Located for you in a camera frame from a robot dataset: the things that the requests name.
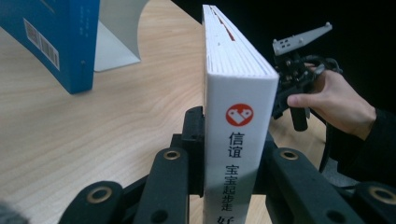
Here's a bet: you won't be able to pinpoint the white book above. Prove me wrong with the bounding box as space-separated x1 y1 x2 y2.
201 4 280 224

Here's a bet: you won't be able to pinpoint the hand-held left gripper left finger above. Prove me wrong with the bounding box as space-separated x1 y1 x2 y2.
170 105 205 198

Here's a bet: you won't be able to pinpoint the white metal bookend rack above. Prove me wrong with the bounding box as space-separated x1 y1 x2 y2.
93 0 151 74

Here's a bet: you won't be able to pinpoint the blue book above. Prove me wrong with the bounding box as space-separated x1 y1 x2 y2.
0 0 101 95

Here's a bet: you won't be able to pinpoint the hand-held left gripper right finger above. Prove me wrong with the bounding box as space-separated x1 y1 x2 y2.
255 132 279 194

